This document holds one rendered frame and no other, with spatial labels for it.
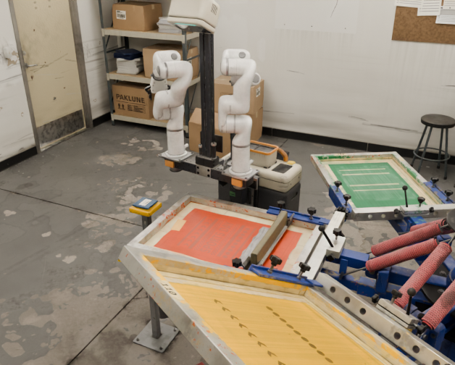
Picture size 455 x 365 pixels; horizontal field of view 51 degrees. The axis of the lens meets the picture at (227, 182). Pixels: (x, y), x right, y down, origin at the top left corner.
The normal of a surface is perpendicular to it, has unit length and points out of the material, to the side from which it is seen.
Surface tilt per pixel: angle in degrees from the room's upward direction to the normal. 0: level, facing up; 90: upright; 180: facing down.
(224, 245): 0
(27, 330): 0
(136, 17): 89
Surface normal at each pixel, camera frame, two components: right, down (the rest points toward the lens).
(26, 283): 0.00, -0.90
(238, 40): -0.42, 0.40
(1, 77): 0.91, 0.18
